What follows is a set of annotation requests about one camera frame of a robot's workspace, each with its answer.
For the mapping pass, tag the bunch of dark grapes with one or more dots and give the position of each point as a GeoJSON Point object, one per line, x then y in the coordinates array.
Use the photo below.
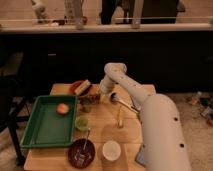
{"type": "Point", "coordinates": [90, 99]}

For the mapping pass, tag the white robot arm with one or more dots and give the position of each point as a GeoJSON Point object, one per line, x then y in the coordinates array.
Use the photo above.
{"type": "Point", "coordinates": [165, 147]}

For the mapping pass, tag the small metal cup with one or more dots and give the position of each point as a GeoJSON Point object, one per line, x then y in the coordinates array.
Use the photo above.
{"type": "Point", "coordinates": [86, 107]}

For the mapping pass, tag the white cup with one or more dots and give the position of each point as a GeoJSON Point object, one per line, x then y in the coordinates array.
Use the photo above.
{"type": "Point", "coordinates": [111, 150]}

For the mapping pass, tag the bread slice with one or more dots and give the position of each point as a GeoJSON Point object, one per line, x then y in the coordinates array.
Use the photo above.
{"type": "Point", "coordinates": [82, 87]}

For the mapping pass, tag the peach fruit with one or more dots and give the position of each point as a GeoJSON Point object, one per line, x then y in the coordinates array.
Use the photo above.
{"type": "Point", "coordinates": [62, 109]}

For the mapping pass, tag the green plastic tray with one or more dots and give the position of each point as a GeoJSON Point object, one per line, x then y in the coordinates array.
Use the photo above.
{"type": "Point", "coordinates": [48, 129]}

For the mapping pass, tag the metal spoon in bowl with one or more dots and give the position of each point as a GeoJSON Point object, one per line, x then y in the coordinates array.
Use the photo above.
{"type": "Point", "coordinates": [82, 152]}

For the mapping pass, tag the dark brown bowl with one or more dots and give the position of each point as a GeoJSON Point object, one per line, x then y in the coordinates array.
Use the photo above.
{"type": "Point", "coordinates": [73, 153]}

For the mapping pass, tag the blue sponge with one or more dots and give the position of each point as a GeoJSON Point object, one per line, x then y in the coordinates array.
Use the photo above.
{"type": "Point", "coordinates": [140, 156]}

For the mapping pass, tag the black chair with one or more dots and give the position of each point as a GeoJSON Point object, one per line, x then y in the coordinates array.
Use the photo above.
{"type": "Point", "coordinates": [9, 114]}

